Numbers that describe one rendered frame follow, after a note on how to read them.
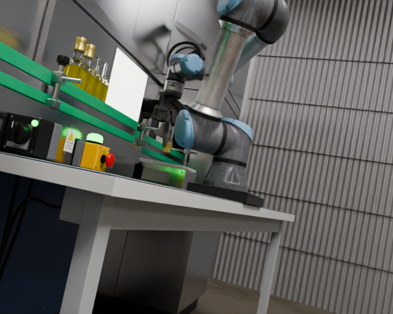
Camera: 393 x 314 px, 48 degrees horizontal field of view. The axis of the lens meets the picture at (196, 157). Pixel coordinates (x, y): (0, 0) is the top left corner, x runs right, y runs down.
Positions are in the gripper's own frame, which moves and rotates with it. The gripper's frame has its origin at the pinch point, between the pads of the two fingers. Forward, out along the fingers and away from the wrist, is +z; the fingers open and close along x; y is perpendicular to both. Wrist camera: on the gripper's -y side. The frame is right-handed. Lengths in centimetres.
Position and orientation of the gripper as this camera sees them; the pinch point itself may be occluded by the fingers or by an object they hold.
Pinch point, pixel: (167, 143)
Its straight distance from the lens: 172.4
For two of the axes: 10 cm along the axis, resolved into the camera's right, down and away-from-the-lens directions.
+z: -2.0, 9.8, -0.8
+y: -9.6, -1.8, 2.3
